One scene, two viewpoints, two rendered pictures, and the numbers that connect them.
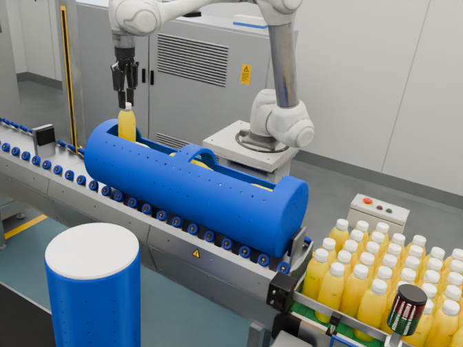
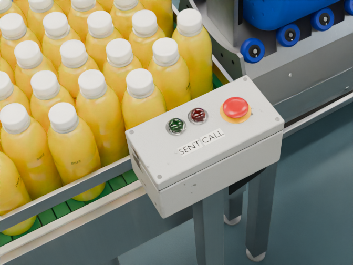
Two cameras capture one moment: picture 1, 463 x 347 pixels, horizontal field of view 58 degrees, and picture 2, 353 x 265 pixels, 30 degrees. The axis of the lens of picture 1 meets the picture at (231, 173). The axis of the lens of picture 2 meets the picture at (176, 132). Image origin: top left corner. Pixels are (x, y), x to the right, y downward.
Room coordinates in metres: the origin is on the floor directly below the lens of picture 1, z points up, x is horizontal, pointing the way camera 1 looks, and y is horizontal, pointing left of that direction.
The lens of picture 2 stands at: (1.68, -1.02, 1.83)
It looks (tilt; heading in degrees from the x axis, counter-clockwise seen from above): 54 degrees down; 128
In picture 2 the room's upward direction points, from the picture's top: 6 degrees counter-clockwise
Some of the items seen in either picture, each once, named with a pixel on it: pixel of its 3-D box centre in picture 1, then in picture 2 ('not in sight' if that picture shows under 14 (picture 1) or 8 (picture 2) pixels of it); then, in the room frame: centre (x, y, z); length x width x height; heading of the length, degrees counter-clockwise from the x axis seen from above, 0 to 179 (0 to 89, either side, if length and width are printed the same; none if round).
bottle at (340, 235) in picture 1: (336, 246); (191, 62); (1.24, -0.40, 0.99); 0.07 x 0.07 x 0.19
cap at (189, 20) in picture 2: (342, 223); (189, 20); (1.24, -0.40, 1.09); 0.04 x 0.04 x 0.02
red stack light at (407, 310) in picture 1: (408, 302); not in sight; (0.72, -0.42, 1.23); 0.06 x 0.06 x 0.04
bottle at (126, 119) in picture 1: (127, 129); not in sight; (1.58, 0.44, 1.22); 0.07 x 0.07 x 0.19
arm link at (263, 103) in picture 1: (268, 111); not in sight; (2.02, -0.15, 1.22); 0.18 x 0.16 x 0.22; 33
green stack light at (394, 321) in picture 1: (403, 317); not in sight; (0.72, -0.42, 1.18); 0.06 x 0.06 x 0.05
